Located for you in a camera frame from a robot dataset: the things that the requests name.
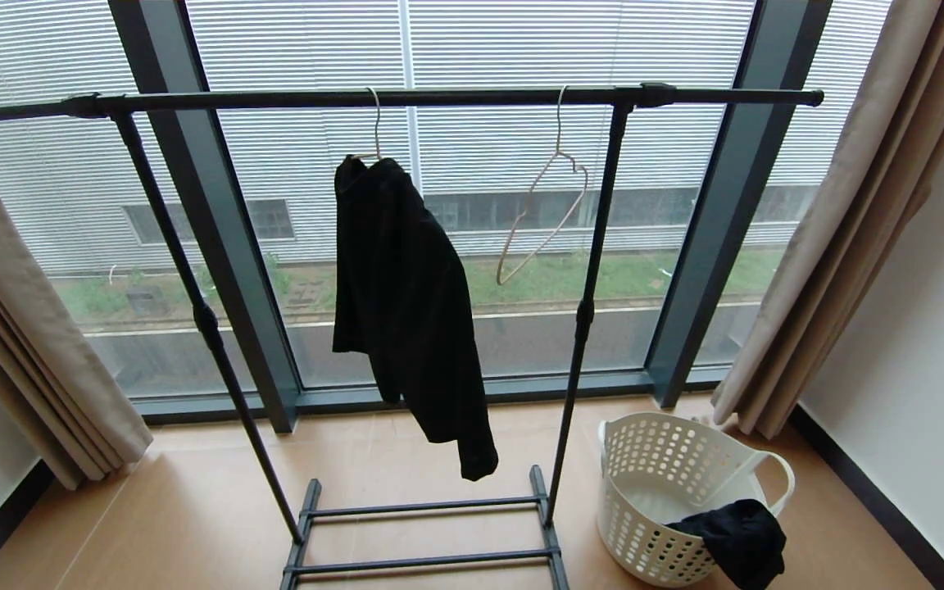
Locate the white laundry basket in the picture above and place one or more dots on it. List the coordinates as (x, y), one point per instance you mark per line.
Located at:
(669, 459)

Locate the pink clothes hanger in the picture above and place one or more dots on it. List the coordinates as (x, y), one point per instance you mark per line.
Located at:
(558, 123)
(377, 123)

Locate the beige curtain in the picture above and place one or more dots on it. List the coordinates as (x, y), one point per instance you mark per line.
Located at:
(29, 344)
(849, 205)

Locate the black garment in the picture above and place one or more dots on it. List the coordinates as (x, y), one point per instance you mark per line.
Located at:
(742, 541)

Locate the black clothes rack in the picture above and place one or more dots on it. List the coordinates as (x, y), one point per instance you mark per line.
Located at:
(275, 100)

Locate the window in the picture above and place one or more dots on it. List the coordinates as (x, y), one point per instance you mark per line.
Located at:
(521, 49)

